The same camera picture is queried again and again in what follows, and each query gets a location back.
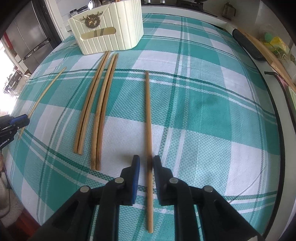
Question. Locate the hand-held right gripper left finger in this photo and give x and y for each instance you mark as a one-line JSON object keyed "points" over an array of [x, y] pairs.
{"points": [[136, 183]]}

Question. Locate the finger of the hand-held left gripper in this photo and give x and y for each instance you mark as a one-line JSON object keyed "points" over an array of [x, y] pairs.
{"points": [[22, 124], [18, 118]]}

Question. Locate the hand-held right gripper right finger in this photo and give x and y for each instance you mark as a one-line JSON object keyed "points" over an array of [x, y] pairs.
{"points": [[159, 176]]}

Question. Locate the long wooden chopstick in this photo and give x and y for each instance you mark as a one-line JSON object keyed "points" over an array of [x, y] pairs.
{"points": [[46, 91], [99, 115], [86, 115], [103, 115], [147, 115], [82, 115]]}

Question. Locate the cream ribbed utensil holder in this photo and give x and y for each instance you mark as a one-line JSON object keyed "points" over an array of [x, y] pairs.
{"points": [[115, 27]]}

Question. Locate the stainless steel spoon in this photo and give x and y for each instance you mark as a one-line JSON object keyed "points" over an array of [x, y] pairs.
{"points": [[98, 2], [92, 2]]}

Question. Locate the dark furniture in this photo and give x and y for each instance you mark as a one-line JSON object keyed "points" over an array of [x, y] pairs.
{"points": [[13, 81]]}

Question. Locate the person's white fleece clothing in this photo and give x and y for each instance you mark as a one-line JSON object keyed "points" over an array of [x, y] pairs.
{"points": [[10, 197]]}

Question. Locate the teal white checkered tablecloth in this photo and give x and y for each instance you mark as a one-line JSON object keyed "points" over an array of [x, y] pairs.
{"points": [[208, 115]]}

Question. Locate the grey refrigerator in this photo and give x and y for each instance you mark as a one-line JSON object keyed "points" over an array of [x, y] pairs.
{"points": [[27, 30]]}

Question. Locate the white spice jar black lid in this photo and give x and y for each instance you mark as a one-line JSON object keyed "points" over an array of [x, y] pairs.
{"points": [[74, 11]]}

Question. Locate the light green cutting board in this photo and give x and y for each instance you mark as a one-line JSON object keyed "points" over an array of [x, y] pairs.
{"points": [[293, 98]]}

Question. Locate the wooden cutting board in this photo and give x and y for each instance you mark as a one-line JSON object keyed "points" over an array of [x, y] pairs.
{"points": [[281, 69]]}

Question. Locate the plastic bag with yellow contents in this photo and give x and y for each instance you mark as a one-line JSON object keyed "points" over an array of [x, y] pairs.
{"points": [[277, 44]]}

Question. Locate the glass french press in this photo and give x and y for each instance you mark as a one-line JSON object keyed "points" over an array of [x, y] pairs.
{"points": [[229, 11]]}

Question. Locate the black door frame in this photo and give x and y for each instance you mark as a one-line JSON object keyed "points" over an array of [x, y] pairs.
{"points": [[52, 18]]}

